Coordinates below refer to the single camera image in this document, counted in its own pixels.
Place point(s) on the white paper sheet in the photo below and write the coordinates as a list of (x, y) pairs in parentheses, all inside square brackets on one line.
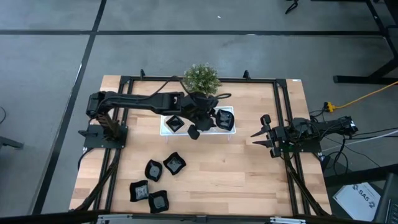
[(354, 202)]

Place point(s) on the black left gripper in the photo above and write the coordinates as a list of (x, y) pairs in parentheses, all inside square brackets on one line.
[(199, 105)]

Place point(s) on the black front beam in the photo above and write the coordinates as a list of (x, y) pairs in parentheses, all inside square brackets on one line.
[(46, 217)]

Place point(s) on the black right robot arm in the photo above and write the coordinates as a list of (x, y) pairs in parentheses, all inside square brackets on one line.
[(326, 127)]

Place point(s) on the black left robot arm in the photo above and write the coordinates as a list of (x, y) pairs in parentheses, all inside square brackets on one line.
[(140, 102)]

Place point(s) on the silver metal bracket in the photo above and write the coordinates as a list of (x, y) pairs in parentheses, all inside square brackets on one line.
[(287, 221), (115, 219)]

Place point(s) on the black desk beam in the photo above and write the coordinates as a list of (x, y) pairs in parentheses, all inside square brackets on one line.
[(357, 177)]

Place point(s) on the black aluminium table frame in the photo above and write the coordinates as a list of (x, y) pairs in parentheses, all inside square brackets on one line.
[(248, 80)]

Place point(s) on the glossy black mini plate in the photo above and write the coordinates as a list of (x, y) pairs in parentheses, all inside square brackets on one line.
[(232, 121), (153, 170), (175, 124)]

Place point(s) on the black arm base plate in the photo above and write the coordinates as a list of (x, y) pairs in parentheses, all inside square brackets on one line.
[(93, 141), (311, 147)]

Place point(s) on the green potted plant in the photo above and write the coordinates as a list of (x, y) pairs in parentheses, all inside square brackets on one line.
[(202, 77)]

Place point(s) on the grey chair base leg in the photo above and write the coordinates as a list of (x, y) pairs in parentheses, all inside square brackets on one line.
[(11, 143)]

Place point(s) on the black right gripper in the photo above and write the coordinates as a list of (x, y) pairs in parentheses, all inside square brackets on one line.
[(279, 137)]

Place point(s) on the black desk leg frame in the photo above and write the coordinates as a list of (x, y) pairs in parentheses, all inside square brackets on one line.
[(363, 79)]

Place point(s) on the wavy-edged black mini plate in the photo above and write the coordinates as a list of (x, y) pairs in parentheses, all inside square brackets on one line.
[(158, 201), (139, 190), (174, 163)]

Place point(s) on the black laptop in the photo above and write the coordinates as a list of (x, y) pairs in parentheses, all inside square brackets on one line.
[(388, 202)]

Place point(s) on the black frame clamp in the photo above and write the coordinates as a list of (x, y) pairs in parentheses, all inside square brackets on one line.
[(142, 74), (246, 75)]

